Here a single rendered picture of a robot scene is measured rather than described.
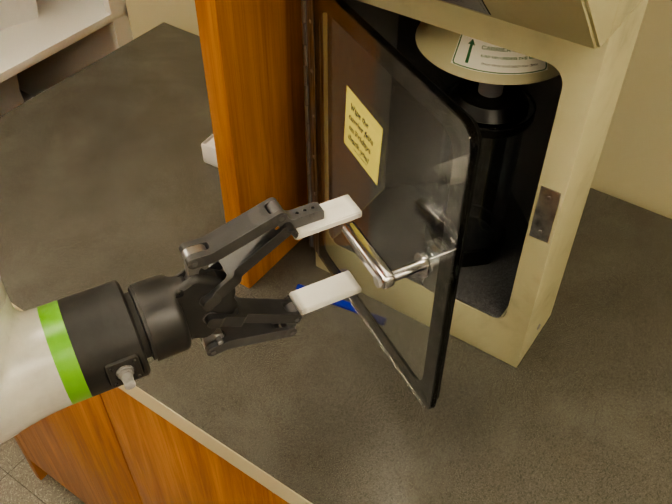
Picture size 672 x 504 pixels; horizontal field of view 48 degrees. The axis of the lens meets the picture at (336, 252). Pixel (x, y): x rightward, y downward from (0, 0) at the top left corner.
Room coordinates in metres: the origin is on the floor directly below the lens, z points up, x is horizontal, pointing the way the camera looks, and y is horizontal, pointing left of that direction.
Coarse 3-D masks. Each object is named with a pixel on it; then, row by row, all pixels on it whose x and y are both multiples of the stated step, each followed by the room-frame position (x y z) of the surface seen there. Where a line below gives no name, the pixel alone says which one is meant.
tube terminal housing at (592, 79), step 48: (384, 0) 0.71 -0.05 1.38; (432, 0) 0.68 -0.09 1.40; (624, 0) 0.59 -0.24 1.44; (528, 48) 0.62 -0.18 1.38; (576, 48) 0.60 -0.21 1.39; (624, 48) 0.64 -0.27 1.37; (576, 96) 0.59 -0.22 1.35; (576, 144) 0.58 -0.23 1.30; (576, 192) 0.62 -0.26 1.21; (528, 240) 0.60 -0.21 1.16; (528, 288) 0.59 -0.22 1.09; (480, 336) 0.61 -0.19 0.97; (528, 336) 0.60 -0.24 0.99
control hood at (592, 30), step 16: (496, 0) 0.58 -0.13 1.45; (512, 0) 0.56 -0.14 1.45; (528, 0) 0.55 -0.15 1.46; (544, 0) 0.53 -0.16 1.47; (560, 0) 0.52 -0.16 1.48; (576, 0) 0.51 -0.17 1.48; (592, 0) 0.52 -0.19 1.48; (608, 0) 0.55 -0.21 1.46; (496, 16) 0.61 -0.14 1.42; (512, 16) 0.59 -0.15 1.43; (528, 16) 0.57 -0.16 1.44; (544, 16) 0.56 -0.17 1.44; (560, 16) 0.54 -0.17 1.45; (576, 16) 0.53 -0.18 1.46; (592, 16) 0.52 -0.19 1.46; (608, 16) 0.56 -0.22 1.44; (544, 32) 0.59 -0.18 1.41; (560, 32) 0.57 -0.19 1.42; (576, 32) 0.55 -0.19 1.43; (592, 32) 0.55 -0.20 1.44; (608, 32) 0.57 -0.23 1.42
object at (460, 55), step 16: (416, 32) 0.76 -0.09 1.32; (432, 32) 0.72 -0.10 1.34; (448, 32) 0.70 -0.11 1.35; (432, 48) 0.71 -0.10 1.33; (448, 48) 0.69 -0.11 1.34; (464, 48) 0.68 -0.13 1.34; (480, 48) 0.68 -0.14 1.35; (496, 48) 0.67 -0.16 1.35; (448, 64) 0.68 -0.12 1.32; (464, 64) 0.67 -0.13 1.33; (480, 64) 0.67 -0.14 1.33; (496, 64) 0.66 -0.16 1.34; (512, 64) 0.66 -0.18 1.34; (528, 64) 0.67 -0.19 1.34; (544, 64) 0.67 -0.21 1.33; (480, 80) 0.66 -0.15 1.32; (496, 80) 0.66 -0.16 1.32; (512, 80) 0.66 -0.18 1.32; (528, 80) 0.66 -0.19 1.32; (544, 80) 0.66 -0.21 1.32
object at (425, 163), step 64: (320, 0) 0.72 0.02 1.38; (320, 64) 0.72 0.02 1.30; (384, 64) 0.60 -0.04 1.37; (320, 128) 0.72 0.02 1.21; (384, 128) 0.60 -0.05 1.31; (448, 128) 0.51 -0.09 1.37; (320, 192) 0.73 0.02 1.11; (384, 192) 0.59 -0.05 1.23; (448, 192) 0.50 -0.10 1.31; (320, 256) 0.73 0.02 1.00; (384, 256) 0.58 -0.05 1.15; (448, 256) 0.49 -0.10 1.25; (384, 320) 0.58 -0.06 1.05; (448, 320) 0.48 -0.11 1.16
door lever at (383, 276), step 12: (348, 228) 0.56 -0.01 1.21; (348, 240) 0.55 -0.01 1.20; (360, 240) 0.54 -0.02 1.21; (360, 252) 0.53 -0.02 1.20; (372, 252) 0.53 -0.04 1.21; (372, 264) 0.51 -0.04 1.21; (384, 264) 0.51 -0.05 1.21; (408, 264) 0.51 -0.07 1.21; (420, 264) 0.51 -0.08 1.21; (384, 276) 0.50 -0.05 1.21; (396, 276) 0.50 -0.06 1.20; (408, 276) 0.51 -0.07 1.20; (384, 288) 0.49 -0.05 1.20
